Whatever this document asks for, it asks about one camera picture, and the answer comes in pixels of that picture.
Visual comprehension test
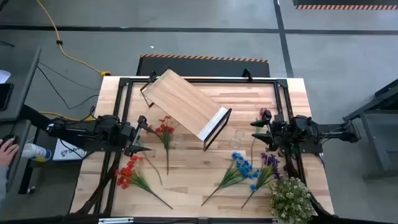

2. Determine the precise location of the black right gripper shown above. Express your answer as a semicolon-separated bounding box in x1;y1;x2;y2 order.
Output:
250;109;289;152

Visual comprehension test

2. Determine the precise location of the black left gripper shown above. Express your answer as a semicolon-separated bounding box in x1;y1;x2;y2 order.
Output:
119;115;155;157

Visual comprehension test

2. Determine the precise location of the short red flower spray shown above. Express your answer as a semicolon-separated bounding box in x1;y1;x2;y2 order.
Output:
154;115;175;176

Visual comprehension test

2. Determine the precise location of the clear glass vase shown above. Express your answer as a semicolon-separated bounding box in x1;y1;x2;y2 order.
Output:
172;133;187;151
229;129;246;149

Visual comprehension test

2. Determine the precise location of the purple flower spray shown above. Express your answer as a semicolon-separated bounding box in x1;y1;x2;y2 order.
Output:
241;148;282;209

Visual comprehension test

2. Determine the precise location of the orange artificial tulip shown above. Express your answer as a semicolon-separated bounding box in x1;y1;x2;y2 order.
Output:
138;141;164;186

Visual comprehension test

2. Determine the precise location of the long red flower spray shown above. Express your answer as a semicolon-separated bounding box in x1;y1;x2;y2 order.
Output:
114;154;174;210

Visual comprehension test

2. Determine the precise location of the blue flower spray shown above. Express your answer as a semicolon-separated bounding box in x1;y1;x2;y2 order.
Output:
201;151;261;207

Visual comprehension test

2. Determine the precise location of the white printed box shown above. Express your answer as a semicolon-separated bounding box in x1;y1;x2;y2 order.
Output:
52;139;88;162

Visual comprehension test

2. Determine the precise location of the white green flower bush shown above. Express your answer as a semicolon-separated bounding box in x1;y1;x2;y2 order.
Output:
267;176;315;224

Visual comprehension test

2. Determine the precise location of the black mat with striped edge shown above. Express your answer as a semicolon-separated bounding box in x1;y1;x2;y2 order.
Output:
136;54;271;78
292;0;398;10

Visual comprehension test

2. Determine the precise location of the white spray can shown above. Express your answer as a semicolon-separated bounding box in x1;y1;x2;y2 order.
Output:
21;142;53;163

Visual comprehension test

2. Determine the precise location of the black diagonal support beam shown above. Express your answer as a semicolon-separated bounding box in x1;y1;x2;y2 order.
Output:
20;105;55;133

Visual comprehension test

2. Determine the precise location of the grey keyboard tray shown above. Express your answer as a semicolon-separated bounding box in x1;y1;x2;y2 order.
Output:
0;119;32;194

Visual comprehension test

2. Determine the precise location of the black computer mouse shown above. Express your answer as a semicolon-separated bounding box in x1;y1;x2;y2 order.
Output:
1;134;18;147

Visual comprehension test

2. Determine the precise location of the grey desk top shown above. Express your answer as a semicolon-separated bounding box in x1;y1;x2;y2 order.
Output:
0;46;42;122

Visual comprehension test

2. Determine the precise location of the person's hand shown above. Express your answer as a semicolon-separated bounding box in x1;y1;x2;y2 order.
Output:
0;138;21;167

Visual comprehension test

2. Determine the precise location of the wooden shelf with black frame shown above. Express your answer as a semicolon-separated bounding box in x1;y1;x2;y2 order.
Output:
139;68;233;152

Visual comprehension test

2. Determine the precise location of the yellow cable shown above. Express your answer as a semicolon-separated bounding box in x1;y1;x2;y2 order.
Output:
36;0;111;78
39;111;96;122

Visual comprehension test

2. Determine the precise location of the black metal table frame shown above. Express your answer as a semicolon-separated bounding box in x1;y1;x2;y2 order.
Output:
70;68;335;224

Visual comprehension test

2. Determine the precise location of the silver metal bracket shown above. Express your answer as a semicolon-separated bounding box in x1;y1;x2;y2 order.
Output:
98;217;134;224

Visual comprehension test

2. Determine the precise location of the black floor cable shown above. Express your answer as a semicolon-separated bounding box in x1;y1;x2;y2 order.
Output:
36;65;100;110
37;61;100;91

